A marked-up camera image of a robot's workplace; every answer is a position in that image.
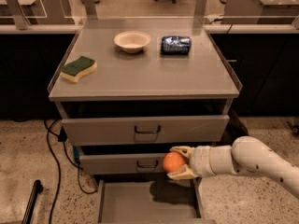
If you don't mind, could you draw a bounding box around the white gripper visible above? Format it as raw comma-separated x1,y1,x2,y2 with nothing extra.
167,146,215,180

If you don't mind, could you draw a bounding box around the orange fruit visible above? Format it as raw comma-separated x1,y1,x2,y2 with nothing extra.
163,152,185,173

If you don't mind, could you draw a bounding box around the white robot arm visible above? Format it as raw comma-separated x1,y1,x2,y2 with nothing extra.
163,136,299,199

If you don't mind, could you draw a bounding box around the grey bottom drawer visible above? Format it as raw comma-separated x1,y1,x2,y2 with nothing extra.
94,179,216,224

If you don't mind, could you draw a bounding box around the grey drawer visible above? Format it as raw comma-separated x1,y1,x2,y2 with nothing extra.
79,153,166,175
62,115,229,146
94,179,216,224

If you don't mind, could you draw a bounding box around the grey top drawer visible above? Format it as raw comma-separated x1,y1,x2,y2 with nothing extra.
62,115,229,146

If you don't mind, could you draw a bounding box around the grey middle drawer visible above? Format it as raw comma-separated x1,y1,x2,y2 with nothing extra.
79,153,166,175

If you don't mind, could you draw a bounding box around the grey metal drawer cabinet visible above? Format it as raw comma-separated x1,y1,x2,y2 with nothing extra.
47,17,243,224

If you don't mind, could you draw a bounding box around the dark cloth bag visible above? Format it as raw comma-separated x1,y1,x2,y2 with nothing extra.
217,109,249,146

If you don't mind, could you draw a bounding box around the black wheel at right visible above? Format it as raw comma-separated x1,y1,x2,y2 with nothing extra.
287,122,299,136

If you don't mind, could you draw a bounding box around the blue crushed soda can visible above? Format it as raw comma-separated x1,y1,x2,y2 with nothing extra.
161,35,192,55

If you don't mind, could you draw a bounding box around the white paper bowl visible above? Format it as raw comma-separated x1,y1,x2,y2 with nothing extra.
114,31,151,54

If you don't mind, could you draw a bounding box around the green yellow sponge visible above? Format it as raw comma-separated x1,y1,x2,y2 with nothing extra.
61,56,97,83

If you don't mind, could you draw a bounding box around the black bar lower left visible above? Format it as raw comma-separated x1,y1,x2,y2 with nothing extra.
21,179,43,224

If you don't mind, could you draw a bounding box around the right grey desk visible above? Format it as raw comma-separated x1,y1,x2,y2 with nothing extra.
221,0,299,24

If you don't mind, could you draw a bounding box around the grey desk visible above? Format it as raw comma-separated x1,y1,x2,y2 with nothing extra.
221,0,299,24
0,0,75,24

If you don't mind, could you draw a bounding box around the clear acrylic barrier panel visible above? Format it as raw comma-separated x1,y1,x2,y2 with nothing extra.
0,0,299,31

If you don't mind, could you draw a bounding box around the left grey desk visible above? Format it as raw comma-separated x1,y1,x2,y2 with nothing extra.
0,0,75,24

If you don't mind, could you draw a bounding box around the black power cable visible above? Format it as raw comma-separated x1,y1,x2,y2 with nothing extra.
43,119,97,224

